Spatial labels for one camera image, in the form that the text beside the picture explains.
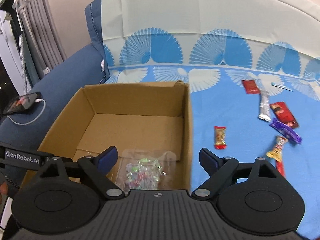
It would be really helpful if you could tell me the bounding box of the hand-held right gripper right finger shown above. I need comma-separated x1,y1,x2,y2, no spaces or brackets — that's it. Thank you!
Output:
191,148,279,201

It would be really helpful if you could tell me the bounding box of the black smartphone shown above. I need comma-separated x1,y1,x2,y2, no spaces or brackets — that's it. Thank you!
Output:
2,91,42,116

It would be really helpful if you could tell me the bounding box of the garment steamer with hose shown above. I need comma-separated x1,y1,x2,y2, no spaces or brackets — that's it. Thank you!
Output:
0,0,38,93

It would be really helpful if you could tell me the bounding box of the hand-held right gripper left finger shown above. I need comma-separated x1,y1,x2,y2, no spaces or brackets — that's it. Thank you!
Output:
36,146,126,201

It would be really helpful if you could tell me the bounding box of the blue sofa armrest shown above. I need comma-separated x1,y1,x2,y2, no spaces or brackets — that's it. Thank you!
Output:
0,0,112,183

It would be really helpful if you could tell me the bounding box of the clear bag of colourful candies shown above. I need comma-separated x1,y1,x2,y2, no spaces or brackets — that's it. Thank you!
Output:
116,149,176,190

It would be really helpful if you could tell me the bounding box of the brown cardboard box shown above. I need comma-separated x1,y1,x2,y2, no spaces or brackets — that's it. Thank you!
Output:
21,80,193,191

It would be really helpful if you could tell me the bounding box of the silver stick packet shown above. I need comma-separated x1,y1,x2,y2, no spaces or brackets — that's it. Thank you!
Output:
258,90,272,121

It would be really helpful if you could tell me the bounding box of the long red stick packet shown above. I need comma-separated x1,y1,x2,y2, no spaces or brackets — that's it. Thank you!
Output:
275,158,286,178

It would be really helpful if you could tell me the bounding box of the teal curtain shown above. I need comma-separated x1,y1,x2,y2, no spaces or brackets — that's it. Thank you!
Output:
25,30,42,88

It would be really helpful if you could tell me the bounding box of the clear packet of mixed nuts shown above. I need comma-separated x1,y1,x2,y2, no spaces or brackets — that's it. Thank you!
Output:
265,135,289,161

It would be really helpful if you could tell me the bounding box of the grey curtain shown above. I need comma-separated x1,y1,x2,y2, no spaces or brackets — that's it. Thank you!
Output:
15,0,68,85

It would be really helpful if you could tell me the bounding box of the red-ended peanut brittle bar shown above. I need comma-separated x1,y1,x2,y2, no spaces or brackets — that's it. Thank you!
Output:
213,125,228,150

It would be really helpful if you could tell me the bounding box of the purple candy packet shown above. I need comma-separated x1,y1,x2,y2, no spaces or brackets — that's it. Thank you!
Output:
269,118,302,145

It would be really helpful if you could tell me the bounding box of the white charging cable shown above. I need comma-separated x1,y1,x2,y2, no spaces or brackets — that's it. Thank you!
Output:
7,98,47,126

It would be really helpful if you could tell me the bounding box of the red chocolate packet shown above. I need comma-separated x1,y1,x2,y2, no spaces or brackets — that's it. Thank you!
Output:
270,101,299,129

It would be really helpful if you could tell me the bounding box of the small flat red packet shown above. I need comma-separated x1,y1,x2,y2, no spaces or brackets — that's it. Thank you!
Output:
242,79,259,94

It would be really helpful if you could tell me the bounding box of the thin blue-white strip packet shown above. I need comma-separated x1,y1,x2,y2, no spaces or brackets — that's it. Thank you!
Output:
271,82,294,91

